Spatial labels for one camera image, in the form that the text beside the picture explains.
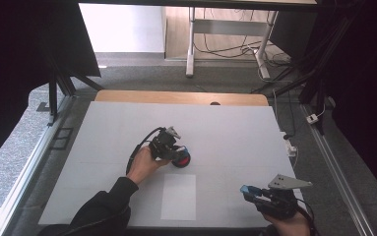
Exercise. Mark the person's right hand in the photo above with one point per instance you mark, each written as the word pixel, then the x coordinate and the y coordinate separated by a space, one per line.
pixel 289 226

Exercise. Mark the black curtain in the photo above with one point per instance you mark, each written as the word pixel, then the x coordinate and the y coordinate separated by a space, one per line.
pixel 363 82
pixel 18 65

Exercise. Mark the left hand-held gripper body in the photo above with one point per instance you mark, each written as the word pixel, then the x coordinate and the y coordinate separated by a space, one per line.
pixel 163 144

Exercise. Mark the white paper sheet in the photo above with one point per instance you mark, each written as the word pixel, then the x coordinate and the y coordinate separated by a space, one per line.
pixel 178 196

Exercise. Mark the person's left hand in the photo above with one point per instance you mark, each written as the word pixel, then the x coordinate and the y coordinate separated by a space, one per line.
pixel 143 165

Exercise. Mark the aluminium rail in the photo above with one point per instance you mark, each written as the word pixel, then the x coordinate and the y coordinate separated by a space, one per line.
pixel 28 173
pixel 337 170

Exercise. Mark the round red ink pad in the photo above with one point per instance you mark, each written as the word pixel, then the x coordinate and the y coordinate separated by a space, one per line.
pixel 182 161

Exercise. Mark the black metal stand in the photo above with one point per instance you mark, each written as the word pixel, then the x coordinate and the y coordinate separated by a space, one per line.
pixel 58 91

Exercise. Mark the white metal desk frame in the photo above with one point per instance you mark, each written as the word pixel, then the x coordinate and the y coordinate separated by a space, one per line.
pixel 228 28

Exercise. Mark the small white adapter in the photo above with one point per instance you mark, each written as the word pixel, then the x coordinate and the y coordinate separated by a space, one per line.
pixel 312 118

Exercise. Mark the white wall panel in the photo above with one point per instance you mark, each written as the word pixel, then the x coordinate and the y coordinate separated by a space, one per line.
pixel 122 28

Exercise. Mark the white power strip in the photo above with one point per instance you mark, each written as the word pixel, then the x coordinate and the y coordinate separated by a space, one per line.
pixel 289 146

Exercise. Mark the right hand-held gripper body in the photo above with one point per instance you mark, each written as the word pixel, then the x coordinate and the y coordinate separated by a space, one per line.
pixel 279 196

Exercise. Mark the blue stamp cap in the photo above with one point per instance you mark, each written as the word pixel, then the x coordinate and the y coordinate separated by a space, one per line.
pixel 248 190

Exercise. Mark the blue stamp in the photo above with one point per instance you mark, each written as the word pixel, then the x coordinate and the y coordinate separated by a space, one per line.
pixel 183 150

